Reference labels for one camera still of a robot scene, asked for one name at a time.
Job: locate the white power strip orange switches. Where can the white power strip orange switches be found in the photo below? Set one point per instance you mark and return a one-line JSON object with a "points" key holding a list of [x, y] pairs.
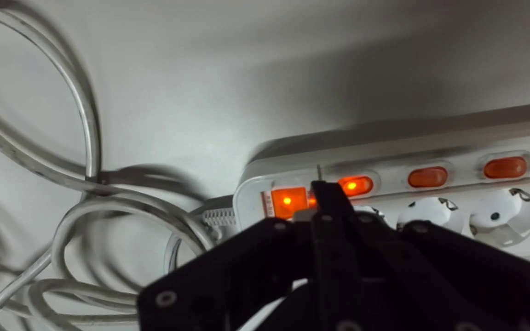
{"points": [[436, 159]]}

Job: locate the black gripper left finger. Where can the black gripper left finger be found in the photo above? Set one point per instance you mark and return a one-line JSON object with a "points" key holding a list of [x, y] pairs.
{"points": [[246, 276]]}

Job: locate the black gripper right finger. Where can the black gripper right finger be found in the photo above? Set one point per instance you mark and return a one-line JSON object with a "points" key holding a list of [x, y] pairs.
{"points": [[436, 276]]}

